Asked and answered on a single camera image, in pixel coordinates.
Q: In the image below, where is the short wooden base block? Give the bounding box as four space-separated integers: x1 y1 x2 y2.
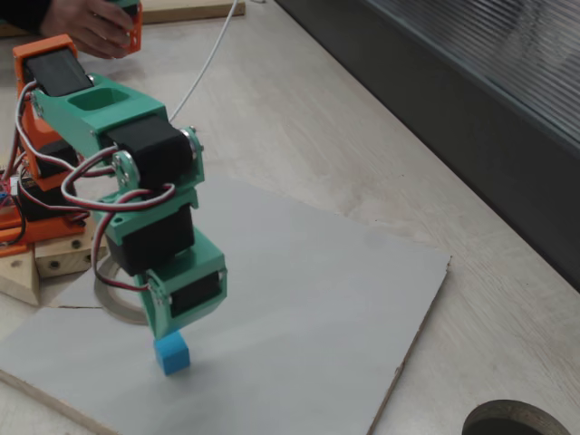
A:
0 246 42 307

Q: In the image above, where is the dark sleeved forearm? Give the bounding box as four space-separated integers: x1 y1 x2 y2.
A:
0 0 58 37

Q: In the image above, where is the long wooden base plank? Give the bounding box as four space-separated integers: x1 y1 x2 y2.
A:
34 217 111 280

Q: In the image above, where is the red controller board orange mount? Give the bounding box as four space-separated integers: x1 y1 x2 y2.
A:
0 174 22 214

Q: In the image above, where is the ribbed glass desk partition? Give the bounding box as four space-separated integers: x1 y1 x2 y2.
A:
275 0 580 294

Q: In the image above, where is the tricolour servo wire harness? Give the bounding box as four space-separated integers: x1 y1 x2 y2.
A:
8 81 178 291

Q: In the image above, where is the person's bare hand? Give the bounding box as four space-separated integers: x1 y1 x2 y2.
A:
40 0 132 61

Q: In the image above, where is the black power cable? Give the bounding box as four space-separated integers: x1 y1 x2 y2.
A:
0 212 27 249

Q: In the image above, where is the thin white cable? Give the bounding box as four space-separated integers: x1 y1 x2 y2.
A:
168 0 241 124

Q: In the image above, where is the blue cube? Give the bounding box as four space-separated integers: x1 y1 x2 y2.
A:
152 332 191 377

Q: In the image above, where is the white topped chipboard panel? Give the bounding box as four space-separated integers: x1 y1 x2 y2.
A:
0 174 453 435

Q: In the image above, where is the grey ring of tape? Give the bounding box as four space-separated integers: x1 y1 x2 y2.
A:
92 256 150 326

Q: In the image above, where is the orange leader arm handle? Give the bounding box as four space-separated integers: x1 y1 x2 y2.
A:
106 0 144 54

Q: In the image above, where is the wooden leader base plank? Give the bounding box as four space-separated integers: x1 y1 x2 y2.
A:
140 0 247 25

